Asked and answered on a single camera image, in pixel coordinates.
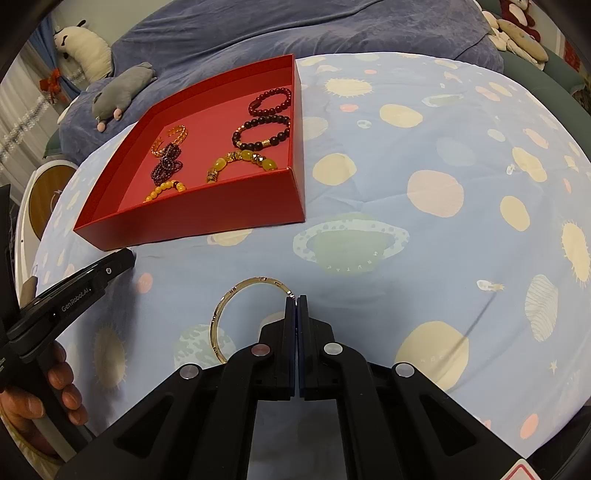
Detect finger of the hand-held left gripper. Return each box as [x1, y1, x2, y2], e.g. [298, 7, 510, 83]
[4, 248, 137, 357]

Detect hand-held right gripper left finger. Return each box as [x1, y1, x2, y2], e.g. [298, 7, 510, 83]
[55, 295, 297, 480]

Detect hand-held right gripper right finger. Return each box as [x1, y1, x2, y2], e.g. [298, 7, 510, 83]
[298, 295, 525, 480]

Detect thin metal bangle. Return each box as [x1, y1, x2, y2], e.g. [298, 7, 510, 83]
[210, 276, 296, 365]

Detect red cardboard box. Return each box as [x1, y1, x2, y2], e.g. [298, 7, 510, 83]
[73, 54, 307, 252]

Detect yellow bead bracelet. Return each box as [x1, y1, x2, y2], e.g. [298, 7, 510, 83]
[142, 180, 187, 204]

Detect purple garnet bead bracelet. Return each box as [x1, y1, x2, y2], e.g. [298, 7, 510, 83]
[151, 143, 184, 182]

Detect yellow-green crystal bead bracelet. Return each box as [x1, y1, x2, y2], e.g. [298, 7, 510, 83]
[205, 148, 280, 184]

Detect dark bead bracelet gold spacers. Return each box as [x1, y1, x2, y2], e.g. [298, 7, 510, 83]
[231, 115, 291, 149]

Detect gold cuff bangle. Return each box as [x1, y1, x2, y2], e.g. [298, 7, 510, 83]
[151, 124, 188, 158]

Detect red bead bracelet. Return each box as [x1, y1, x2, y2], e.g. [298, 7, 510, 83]
[248, 87, 293, 116]

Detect person's left hand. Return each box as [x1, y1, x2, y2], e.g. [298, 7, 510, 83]
[0, 344, 89, 457]

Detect white stand with wooden disc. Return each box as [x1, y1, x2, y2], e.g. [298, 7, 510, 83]
[14, 159, 79, 296]

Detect light blue planet-print sheet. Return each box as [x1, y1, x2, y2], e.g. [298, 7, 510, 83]
[34, 53, 591, 457]

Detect white curtain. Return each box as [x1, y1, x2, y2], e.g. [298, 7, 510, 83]
[0, 41, 61, 162]

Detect red ribbon bow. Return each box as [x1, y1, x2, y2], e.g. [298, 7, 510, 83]
[39, 67, 63, 104]

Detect grey plush toy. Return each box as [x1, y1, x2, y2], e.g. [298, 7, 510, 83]
[91, 62, 158, 132]

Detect white plush toy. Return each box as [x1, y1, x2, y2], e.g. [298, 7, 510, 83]
[52, 19, 114, 79]

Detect blue-grey blanket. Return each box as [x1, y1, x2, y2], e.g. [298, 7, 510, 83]
[58, 0, 504, 148]

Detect green sofa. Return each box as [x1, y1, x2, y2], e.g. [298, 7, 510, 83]
[503, 44, 587, 107]

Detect beige spotted plush toy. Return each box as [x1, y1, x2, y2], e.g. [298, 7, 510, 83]
[482, 9, 549, 70]

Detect red monkey plush toy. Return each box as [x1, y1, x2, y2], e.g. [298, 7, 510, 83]
[501, 0, 541, 42]

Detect red wall hanging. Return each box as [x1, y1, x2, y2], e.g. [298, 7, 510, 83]
[561, 37, 583, 75]

